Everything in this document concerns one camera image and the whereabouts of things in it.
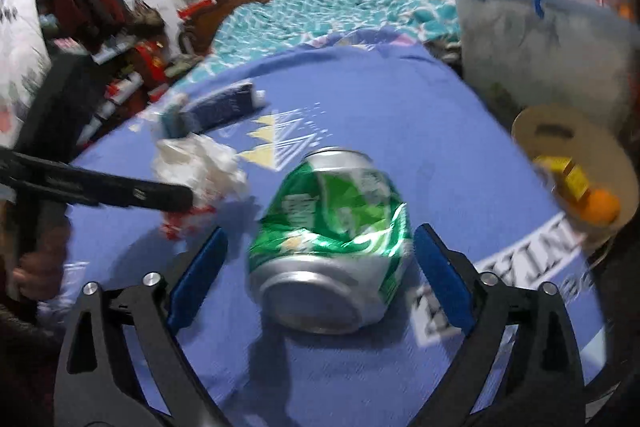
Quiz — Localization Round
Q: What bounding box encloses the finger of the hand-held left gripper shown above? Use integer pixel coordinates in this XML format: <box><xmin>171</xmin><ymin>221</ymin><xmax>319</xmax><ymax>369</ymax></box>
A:
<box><xmin>20</xmin><ymin>153</ymin><xmax>195</xmax><ymax>212</ymax></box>

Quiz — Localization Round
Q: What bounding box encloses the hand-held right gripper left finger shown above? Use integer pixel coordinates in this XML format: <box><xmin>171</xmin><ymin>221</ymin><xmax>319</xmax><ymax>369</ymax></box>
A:
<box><xmin>52</xmin><ymin>226</ymin><xmax>231</xmax><ymax>427</ymax></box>

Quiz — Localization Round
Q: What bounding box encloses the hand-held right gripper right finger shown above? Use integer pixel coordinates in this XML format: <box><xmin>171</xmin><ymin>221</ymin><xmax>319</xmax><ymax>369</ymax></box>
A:
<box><xmin>413</xmin><ymin>223</ymin><xmax>587</xmax><ymax>427</ymax></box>

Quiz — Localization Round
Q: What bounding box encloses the white tissue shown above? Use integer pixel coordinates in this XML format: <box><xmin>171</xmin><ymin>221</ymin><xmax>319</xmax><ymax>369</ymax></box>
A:
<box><xmin>150</xmin><ymin>133</ymin><xmax>251</xmax><ymax>208</ymax></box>

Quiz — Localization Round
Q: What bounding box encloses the crushed green drink can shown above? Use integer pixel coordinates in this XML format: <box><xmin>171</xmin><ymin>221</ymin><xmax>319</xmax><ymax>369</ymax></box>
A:
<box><xmin>247</xmin><ymin>147</ymin><xmax>417</xmax><ymax>336</ymax></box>

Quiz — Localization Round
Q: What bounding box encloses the person's left forearm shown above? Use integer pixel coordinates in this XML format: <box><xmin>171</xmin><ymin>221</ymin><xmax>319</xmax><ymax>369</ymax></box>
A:
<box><xmin>0</xmin><ymin>299</ymin><xmax>67</xmax><ymax>427</ymax></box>

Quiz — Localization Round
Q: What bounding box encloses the person's left hand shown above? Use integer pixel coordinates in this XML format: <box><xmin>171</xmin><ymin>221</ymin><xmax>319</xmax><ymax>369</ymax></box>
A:
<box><xmin>10</xmin><ymin>222</ymin><xmax>74</xmax><ymax>309</ymax></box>

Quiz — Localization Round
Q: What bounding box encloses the red white wrapper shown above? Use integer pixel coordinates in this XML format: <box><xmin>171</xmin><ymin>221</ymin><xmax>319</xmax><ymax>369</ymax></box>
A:
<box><xmin>159</xmin><ymin>202</ymin><xmax>222</xmax><ymax>242</ymax></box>

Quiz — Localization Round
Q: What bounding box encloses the small teal object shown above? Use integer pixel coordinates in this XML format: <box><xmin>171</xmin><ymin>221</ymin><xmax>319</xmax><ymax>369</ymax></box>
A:
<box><xmin>159</xmin><ymin>99</ymin><xmax>189</xmax><ymax>140</ymax></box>

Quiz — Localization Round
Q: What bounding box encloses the white printed sheet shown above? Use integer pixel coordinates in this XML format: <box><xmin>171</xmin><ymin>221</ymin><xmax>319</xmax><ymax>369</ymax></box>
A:
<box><xmin>0</xmin><ymin>0</ymin><xmax>52</xmax><ymax>148</ymax></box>

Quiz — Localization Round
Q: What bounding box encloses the dark blue tube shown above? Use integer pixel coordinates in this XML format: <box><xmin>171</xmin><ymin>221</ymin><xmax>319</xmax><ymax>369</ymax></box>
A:
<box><xmin>182</xmin><ymin>82</ymin><xmax>268</xmax><ymax>134</ymax></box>

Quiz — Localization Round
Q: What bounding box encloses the cluttered storage shelf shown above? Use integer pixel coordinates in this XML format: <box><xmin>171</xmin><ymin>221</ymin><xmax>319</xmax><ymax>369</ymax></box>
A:
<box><xmin>30</xmin><ymin>0</ymin><xmax>172</xmax><ymax>148</ymax></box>

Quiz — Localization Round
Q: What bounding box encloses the small yellow box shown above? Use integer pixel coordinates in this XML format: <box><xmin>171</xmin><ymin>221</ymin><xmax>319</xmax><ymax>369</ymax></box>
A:
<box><xmin>532</xmin><ymin>155</ymin><xmax>592</xmax><ymax>204</ymax></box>

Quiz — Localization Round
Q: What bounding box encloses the orange fruit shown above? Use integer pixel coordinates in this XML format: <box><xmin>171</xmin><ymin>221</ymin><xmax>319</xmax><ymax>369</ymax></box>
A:
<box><xmin>580</xmin><ymin>189</ymin><xmax>622</xmax><ymax>226</ymax></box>

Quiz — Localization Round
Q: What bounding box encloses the blue printed cloth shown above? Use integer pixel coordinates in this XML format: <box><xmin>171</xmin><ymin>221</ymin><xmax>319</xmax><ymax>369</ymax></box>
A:
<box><xmin>65</xmin><ymin>32</ymin><xmax>609</xmax><ymax>414</ymax></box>

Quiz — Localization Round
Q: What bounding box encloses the round cardboard bin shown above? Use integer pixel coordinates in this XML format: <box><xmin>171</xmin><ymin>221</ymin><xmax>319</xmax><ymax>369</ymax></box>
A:
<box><xmin>511</xmin><ymin>104</ymin><xmax>640</xmax><ymax>254</ymax></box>

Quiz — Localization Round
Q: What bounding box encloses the clear plastic storage box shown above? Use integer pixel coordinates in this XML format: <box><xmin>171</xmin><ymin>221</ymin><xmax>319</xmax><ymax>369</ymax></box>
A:
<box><xmin>439</xmin><ymin>0</ymin><xmax>640</xmax><ymax>128</ymax></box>

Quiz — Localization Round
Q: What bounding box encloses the teal patterned blanket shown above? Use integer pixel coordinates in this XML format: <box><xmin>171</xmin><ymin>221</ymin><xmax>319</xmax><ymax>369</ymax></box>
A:
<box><xmin>212</xmin><ymin>0</ymin><xmax>462</xmax><ymax>68</ymax></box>

